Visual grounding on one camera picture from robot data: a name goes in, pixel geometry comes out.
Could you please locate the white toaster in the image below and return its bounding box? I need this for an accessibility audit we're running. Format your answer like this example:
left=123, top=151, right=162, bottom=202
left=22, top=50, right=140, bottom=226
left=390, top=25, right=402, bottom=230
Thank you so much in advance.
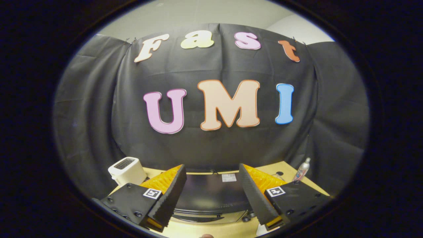
left=108, top=157, right=147, bottom=186

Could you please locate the silver spray bottle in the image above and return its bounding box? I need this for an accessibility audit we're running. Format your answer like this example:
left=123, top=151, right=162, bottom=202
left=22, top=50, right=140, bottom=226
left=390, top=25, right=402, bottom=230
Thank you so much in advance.
left=293, top=157, right=311, bottom=182

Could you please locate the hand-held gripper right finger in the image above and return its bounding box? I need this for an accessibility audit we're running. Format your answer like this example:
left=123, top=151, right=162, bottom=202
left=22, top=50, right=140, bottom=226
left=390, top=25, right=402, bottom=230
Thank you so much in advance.
left=239, top=163, right=331, bottom=231

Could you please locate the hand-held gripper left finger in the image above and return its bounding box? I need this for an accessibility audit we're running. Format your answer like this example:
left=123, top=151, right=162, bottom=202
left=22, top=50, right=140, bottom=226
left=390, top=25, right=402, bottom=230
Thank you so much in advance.
left=93, top=164, right=187, bottom=232

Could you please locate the black toaster oven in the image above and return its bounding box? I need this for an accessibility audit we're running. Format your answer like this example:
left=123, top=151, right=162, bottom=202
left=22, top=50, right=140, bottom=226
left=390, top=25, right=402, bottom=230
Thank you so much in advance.
left=170, top=170, right=257, bottom=224

